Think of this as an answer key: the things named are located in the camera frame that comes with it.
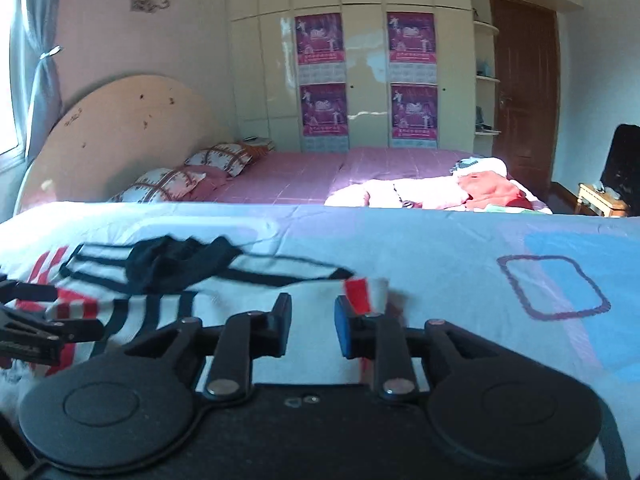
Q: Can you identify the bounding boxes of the pale pink garment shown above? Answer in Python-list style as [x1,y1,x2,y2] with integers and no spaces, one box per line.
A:
[324,177,472,210]

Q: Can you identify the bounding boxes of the white red patterned pillow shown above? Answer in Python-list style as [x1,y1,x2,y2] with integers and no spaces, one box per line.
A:
[184,142,257,177]
[109,167,207,204]

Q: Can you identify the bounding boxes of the window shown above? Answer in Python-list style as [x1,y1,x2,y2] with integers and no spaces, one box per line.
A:
[0,0,27,157]

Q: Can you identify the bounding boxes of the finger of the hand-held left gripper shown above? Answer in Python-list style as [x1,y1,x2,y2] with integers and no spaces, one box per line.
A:
[0,279,59,307]
[0,309,107,365]

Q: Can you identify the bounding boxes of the small wooden table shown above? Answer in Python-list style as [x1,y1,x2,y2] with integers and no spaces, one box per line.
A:
[574,182,630,219]

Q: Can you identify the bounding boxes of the beige rounded headboard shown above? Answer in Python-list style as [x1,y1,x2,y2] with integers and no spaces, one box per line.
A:
[14,75,237,214]

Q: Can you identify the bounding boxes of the white red navy striped sweater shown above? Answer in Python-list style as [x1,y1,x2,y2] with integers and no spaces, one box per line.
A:
[15,241,391,396]

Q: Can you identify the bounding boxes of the cream wardrobe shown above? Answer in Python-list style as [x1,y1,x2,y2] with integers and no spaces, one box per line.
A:
[224,0,585,153]

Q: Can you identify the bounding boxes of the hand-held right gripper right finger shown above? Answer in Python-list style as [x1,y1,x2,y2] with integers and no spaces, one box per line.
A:
[334,295,501,403]

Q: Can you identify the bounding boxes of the dark chair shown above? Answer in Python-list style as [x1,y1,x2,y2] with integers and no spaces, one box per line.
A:
[599,123,640,214]

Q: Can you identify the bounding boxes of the brown wooden door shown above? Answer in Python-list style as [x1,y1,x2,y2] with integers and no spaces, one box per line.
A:
[488,0,562,197]

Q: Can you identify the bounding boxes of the grey curtain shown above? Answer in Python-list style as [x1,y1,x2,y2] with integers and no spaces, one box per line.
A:
[9,0,65,163]

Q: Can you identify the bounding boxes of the red garment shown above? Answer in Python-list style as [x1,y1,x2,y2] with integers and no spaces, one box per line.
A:
[459,170,535,211]

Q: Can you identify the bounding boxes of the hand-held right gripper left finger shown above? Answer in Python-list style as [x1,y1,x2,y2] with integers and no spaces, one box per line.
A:
[125,292,293,403]

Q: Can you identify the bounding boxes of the cream corner shelves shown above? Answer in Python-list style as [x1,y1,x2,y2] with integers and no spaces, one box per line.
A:
[471,0,502,137]

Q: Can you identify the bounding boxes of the purple wall poster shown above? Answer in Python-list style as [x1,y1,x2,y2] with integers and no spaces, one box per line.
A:
[294,12,347,84]
[299,83,349,153]
[390,83,440,150]
[386,11,437,84]

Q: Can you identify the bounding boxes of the dark navy cloth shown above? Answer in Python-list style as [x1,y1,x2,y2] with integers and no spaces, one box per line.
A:
[124,235,243,293]

